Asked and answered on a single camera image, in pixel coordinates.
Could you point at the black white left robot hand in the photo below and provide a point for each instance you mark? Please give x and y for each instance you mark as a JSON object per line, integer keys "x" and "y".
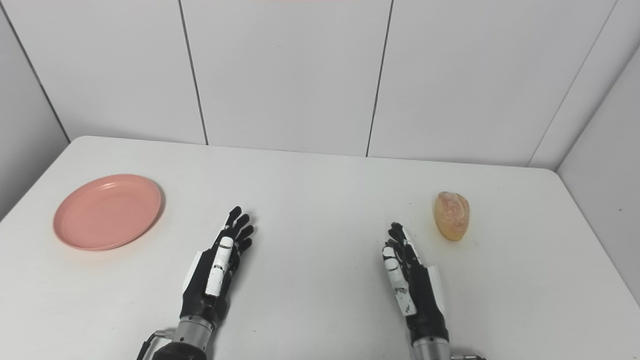
{"x": 202, "y": 290}

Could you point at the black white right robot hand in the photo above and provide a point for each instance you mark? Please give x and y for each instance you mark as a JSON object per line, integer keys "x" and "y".
{"x": 422, "y": 300}

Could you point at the brown bread roll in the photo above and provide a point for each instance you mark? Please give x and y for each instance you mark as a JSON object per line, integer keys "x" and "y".
{"x": 451, "y": 216}

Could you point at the pink round plate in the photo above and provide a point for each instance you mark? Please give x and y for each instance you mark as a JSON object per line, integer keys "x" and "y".
{"x": 107, "y": 212}

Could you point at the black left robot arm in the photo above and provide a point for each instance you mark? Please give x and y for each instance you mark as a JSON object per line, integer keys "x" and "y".
{"x": 190, "y": 335}

